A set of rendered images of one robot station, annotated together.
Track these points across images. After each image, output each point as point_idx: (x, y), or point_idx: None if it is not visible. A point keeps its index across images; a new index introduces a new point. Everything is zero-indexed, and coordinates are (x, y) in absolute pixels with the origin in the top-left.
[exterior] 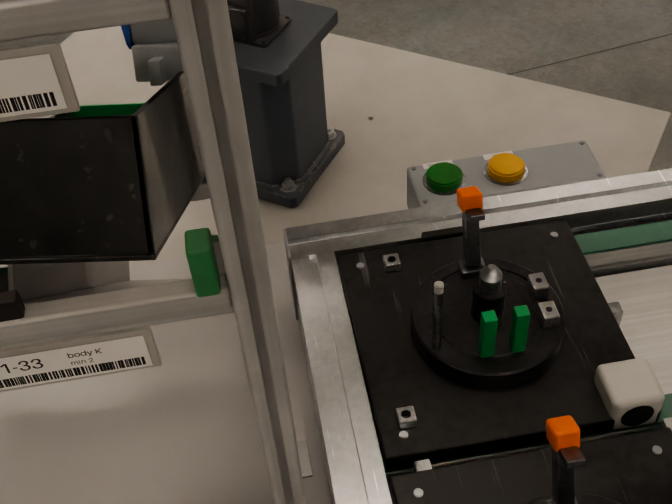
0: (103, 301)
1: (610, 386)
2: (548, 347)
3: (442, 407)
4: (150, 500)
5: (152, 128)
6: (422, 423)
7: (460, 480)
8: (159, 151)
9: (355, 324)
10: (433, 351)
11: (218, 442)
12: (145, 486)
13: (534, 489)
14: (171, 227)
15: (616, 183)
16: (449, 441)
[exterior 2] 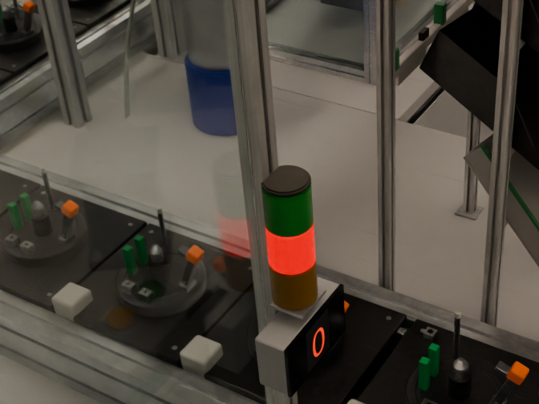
0: (407, 51)
1: (362, 403)
2: (410, 398)
3: (423, 353)
4: (510, 300)
5: (449, 48)
6: (422, 341)
7: (379, 334)
8: (450, 59)
9: (512, 353)
10: None
11: (524, 337)
12: (520, 301)
13: (349, 354)
14: (442, 86)
15: None
16: (403, 343)
